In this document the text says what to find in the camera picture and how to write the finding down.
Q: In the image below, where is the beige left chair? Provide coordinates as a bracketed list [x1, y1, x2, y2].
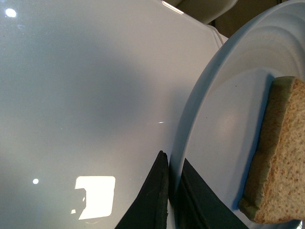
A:
[166, 0, 238, 24]

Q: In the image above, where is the brown bread slice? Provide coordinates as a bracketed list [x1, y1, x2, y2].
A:
[239, 76, 305, 224]

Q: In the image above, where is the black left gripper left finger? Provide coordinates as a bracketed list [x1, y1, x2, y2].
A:
[116, 151, 169, 229]

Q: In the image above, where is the white round plate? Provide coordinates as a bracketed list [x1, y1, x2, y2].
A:
[169, 0, 305, 229]

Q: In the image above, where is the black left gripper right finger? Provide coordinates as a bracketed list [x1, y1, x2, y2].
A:
[178, 160, 247, 229]

